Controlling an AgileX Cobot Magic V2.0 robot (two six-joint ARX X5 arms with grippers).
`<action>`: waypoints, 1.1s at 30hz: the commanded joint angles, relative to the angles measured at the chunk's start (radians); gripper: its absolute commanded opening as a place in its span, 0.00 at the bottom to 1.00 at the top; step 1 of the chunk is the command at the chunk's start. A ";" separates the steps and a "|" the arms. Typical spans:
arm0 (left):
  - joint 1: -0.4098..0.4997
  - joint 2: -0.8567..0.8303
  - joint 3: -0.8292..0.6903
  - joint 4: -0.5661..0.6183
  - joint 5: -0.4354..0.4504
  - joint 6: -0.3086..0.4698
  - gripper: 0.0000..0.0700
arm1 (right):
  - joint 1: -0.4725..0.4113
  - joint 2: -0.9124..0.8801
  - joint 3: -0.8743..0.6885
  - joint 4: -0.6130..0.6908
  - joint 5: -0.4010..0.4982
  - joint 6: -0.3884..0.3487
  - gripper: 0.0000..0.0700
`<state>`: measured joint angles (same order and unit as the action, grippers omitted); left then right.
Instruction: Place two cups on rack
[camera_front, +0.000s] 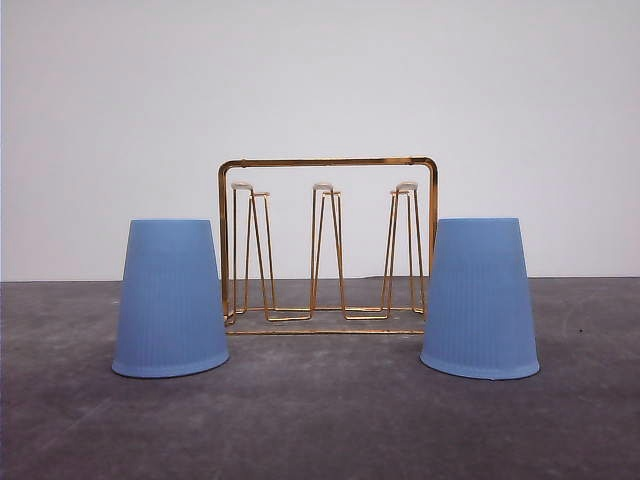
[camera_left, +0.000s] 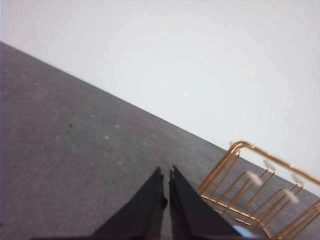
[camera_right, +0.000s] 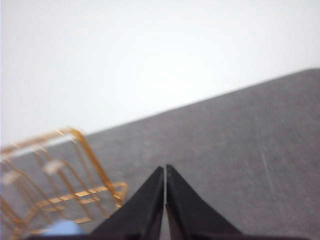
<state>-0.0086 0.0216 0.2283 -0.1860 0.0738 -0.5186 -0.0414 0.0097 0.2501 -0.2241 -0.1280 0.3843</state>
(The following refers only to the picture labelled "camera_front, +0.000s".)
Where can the blue ribbed cup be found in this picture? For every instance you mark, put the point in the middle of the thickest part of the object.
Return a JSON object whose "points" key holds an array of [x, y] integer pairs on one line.
{"points": [[170, 319], [480, 321]]}

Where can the gold wire cup rack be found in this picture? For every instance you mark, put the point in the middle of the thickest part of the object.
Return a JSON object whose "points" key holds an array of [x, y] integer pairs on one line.
{"points": [[327, 244]]}

